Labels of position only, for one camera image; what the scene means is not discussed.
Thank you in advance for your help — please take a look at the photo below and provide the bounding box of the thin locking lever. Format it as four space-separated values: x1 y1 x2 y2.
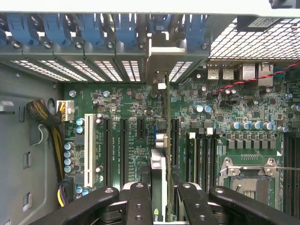
220 165 300 174

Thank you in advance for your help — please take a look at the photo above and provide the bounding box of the white expansion slot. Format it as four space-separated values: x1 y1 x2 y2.
84 113 97 191

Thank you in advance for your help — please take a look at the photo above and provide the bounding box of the blue card retention clip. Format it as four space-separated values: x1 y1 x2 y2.
186 14 207 48
0 29 8 46
79 14 105 48
7 14 36 47
114 14 138 47
43 14 71 47
153 14 172 31

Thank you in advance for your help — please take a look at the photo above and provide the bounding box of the black yellow braided cable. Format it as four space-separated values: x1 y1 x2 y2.
25 98 66 181

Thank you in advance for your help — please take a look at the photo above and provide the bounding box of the long black expansion slot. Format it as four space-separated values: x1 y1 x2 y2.
120 118 129 188
104 118 113 188
171 118 180 167

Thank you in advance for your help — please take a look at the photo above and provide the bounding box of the open PC case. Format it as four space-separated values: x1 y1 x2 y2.
0 0 300 225

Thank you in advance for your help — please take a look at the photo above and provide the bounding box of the short black expansion slot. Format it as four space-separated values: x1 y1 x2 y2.
137 119 145 141

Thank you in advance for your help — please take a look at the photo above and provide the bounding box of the CPU socket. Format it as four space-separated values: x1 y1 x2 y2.
219 157 282 211

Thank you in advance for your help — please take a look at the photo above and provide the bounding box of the silver USB port pair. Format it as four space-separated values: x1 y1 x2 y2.
207 63 235 81

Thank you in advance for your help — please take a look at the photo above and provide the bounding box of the white power connector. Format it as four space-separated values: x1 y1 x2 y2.
56 100 75 122

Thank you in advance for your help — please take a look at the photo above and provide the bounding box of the silver network port block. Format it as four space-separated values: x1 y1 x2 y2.
241 61 275 87

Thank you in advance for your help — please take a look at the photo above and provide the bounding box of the black RAM stick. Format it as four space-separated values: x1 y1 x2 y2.
188 132 198 184

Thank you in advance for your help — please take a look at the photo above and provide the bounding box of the green motherboard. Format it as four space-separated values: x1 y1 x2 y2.
62 58 300 213

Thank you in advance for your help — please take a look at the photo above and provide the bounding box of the red black twisted wire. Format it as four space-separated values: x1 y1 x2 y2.
212 60 300 96

